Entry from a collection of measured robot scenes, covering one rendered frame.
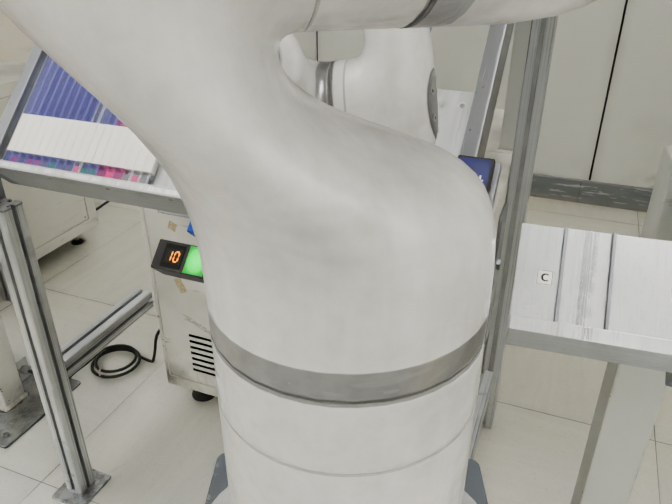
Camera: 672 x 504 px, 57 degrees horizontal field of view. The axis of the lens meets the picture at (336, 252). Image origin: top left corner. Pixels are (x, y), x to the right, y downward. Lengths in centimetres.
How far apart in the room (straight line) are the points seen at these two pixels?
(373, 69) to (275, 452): 24
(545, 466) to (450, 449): 121
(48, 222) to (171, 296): 93
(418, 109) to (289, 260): 22
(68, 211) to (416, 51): 197
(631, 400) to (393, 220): 71
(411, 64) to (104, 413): 134
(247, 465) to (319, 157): 14
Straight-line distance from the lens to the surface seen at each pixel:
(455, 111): 77
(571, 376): 173
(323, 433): 24
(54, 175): 94
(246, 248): 20
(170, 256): 82
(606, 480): 97
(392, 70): 40
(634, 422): 90
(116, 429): 157
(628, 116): 266
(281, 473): 26
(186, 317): 140
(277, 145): 18
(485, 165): 69
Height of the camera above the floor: 104
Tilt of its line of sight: 28 degrees down
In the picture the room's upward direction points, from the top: straight up
